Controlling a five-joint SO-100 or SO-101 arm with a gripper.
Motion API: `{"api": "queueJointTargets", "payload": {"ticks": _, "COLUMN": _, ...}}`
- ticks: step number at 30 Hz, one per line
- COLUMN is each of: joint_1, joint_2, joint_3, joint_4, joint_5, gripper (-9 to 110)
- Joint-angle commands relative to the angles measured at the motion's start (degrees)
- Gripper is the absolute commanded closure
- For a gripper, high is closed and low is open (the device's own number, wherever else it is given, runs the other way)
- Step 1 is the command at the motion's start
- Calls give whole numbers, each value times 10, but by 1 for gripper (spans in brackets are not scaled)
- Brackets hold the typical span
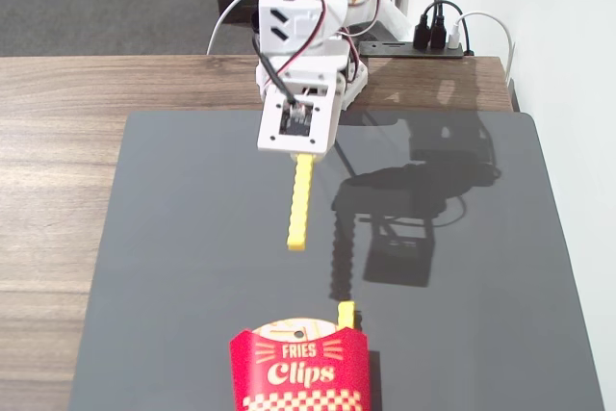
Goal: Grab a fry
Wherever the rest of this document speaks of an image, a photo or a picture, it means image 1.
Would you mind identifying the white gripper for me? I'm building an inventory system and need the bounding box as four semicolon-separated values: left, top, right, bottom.
262;50;348;165

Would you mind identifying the yellow crinkle fry clip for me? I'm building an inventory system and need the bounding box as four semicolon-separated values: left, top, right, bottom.
286;152;316;252
337;300;357;331

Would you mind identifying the black USB hub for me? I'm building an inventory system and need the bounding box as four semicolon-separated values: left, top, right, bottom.
359;40;466;59

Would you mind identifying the dark grey mat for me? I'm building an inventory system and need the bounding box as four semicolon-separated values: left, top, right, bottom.
66;110;605;411

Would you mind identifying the red fries clips box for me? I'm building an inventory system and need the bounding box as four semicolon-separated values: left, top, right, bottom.
228;316;374;411

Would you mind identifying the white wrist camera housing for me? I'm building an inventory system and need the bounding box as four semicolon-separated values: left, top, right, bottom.
256;79;339;162

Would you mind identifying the black camera cable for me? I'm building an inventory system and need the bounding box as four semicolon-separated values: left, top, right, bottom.
251;20;298;106

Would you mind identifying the thin white cable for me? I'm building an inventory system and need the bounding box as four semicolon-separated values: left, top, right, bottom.
206;0;264;56

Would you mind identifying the black USB cable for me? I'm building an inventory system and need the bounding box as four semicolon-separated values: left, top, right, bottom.
428;0;475;57
412;0;464;50

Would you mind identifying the white USB cable with plug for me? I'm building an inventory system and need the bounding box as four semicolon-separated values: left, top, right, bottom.
446;11;517;90

